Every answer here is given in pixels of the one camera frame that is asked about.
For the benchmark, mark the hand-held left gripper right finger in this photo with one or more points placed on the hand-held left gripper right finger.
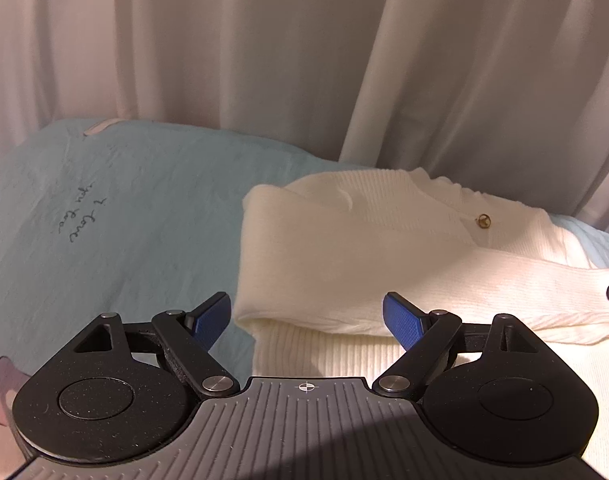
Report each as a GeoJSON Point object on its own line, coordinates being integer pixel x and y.
{"type": "Point", "coordinates": [403, 321]}

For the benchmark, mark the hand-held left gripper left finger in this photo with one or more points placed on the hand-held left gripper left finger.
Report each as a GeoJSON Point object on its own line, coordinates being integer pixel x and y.
{"type": "Point", "coordinates": [212, 320]}

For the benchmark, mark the white ribbed knit sweater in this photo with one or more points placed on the white ribbed knit sweater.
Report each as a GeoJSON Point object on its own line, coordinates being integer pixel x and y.
{"type": "Point", "coordinates": [364, 260]}

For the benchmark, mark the light blue printed bedsheet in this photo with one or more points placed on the light blue printed bedsheet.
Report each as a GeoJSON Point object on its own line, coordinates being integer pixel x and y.
{"type": "Point", "coordinates": [134, 220]}

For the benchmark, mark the white curtain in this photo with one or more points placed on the white curtain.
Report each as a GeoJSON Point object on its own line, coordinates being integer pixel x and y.
{"type": "Point", "coordinates": [264, 50]}

